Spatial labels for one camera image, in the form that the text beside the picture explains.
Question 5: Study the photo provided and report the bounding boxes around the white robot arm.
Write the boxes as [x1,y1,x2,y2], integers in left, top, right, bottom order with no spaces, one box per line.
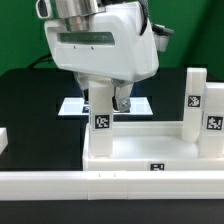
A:
[36,0,159,112]

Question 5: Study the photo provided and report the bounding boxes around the white desk top tray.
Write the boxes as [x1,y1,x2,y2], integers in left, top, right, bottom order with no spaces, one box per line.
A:
[82,121,224,171]

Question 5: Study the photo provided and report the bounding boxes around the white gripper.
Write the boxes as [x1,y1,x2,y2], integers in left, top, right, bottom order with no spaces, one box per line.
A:
[44,1,159,112]

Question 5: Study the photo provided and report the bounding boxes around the white front fence bar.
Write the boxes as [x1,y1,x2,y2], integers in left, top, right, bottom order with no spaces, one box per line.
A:
[0,171,224,201]

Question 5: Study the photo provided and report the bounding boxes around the marker tag base plate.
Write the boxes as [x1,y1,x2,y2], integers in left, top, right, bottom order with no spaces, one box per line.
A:
[58,97,153,116]

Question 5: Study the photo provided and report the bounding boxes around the white left side block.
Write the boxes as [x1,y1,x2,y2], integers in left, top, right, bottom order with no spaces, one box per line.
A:
[0,128,8,155]

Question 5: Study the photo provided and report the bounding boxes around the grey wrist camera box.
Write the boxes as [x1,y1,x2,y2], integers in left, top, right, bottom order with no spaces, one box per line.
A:
[152,24,174,52]

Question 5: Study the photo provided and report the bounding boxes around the black thick cable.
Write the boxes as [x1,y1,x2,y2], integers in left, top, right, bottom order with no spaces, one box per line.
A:
[27,53,54,70]

